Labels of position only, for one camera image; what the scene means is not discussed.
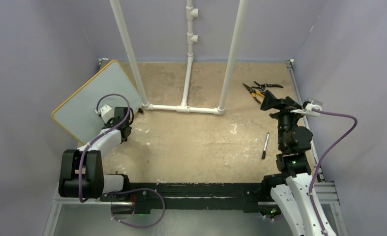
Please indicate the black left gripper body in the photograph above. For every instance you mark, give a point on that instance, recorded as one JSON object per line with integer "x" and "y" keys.
{"x": 127, "y": 126}

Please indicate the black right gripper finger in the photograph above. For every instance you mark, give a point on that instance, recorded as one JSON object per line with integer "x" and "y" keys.
{"x": 267, "y": 103}
{"x": 269, "y": 96}

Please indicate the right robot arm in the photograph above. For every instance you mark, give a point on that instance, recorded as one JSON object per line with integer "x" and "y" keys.
{"x": 293, "y": 188}

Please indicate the yellow framed whiteboard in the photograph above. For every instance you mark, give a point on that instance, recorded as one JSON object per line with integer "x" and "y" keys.
{"x": 77, "y": 115}

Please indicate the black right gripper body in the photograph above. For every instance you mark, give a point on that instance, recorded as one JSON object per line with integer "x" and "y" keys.
{"x": 285, "y": 118}

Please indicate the white PVC pipe frame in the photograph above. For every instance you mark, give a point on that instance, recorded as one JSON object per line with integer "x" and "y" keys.
{"x": 191, "y": 38}

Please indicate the black whiteboard marker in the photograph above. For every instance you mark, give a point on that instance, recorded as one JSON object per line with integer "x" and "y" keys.
{"x": 265, "y": 146}

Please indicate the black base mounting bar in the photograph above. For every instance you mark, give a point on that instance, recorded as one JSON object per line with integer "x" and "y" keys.
{"x": 145, "y": 196}

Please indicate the aluminium front frame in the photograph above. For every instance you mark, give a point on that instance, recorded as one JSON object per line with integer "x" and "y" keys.
{"x": 69, "y": 217}

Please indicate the black handled wire cutters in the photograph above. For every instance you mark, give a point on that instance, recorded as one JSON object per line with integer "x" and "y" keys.
{"x": 263, "y": 87}

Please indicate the yellow handled needle-nose pliers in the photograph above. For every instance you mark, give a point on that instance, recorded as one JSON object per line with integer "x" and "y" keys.
{"x": 254, "y": 93}

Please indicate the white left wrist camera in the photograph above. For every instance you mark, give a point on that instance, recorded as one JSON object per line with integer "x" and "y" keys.
{"x": 105, "y": 113}

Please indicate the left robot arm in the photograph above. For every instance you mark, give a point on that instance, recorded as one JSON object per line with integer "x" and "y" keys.
{"x": 81, "y": 170}

